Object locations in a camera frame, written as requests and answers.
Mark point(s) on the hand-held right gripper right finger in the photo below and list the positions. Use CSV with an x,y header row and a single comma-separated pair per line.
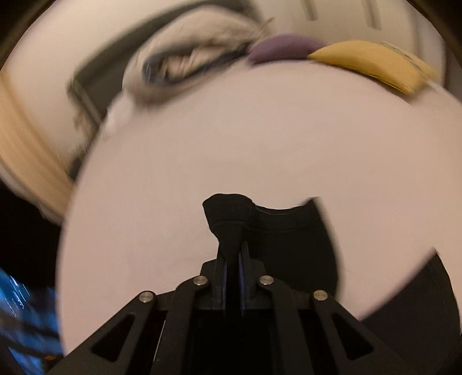
x,y
243,288

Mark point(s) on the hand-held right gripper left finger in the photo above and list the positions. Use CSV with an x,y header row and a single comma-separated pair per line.
x,y
222,288

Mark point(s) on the black pants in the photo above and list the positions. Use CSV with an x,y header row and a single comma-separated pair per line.
x,y
288,245

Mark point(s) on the bed with grey headboard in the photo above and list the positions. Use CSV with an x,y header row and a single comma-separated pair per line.
x,y
252,144

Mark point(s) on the glass window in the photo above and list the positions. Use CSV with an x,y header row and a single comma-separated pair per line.
x,y
25,310

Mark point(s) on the white pillow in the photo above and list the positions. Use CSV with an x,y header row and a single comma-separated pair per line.
x,y
119,110

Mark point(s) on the purple pillow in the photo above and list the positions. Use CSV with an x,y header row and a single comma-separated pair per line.
x,y
285,48

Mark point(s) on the cream curtain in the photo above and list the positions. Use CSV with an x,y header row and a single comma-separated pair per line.
x,y
21,144

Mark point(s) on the white and blue duvet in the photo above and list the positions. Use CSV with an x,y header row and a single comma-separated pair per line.
x,y
216,32

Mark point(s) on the yellow pillow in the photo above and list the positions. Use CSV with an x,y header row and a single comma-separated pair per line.
x,y
371,61

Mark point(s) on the white wardrobe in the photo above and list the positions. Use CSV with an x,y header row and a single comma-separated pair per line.
x,y
343,18

